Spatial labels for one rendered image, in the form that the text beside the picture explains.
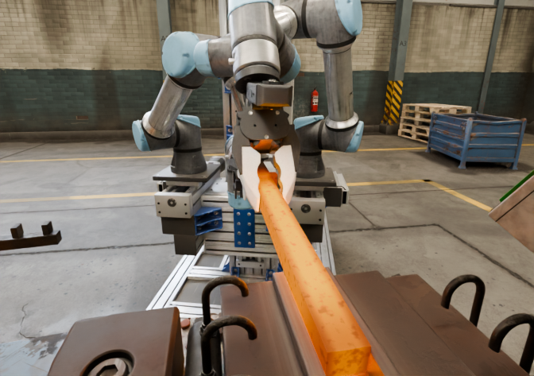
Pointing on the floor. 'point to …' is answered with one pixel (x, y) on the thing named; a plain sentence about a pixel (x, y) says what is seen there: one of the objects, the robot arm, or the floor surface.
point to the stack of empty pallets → (420, 129)
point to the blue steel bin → (477, 137)
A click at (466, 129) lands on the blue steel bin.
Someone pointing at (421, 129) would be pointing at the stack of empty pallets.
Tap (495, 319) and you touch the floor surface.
